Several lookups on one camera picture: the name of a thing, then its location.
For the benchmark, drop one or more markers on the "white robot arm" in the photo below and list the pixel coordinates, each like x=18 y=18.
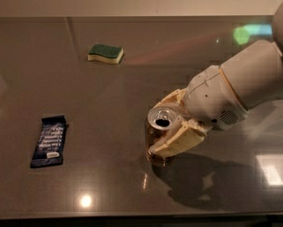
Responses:
x=256 y=73

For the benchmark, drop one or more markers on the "orange soda can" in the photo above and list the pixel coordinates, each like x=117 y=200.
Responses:
x=157 y=124

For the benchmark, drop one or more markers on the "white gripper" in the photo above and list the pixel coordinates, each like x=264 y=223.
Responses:
x=212 y=97

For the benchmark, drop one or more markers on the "green and yellow sponge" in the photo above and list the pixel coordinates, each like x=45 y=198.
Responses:
x=105 y=53

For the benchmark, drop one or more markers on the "dark blue snack wrapper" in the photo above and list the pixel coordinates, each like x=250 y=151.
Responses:
x=49 y=149

